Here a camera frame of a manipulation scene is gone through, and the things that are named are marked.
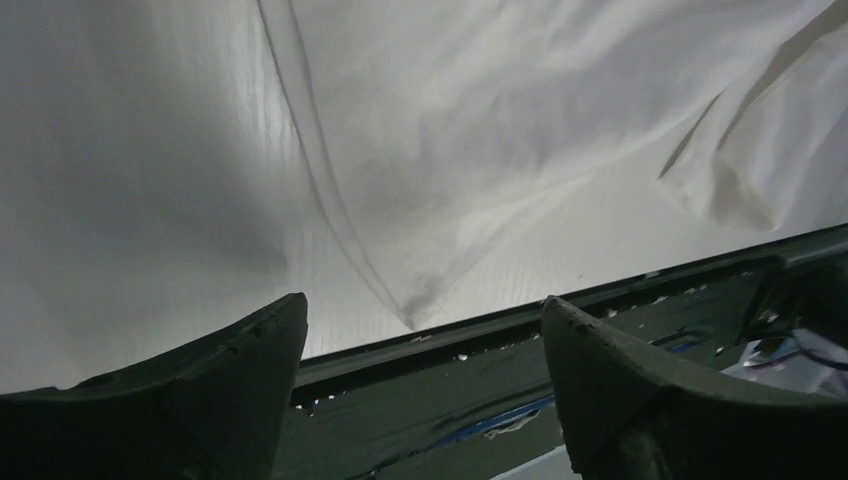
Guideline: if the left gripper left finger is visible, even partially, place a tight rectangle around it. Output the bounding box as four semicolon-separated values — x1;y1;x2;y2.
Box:
1;293;308;479

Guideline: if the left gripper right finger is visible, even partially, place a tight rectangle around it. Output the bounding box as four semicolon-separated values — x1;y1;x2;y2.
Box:
541;297;847;479

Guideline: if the white t shirt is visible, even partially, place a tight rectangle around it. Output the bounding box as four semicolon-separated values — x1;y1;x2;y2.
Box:
259;1;832;328

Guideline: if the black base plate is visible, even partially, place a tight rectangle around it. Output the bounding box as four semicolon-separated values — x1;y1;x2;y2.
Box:
271;226;847;479

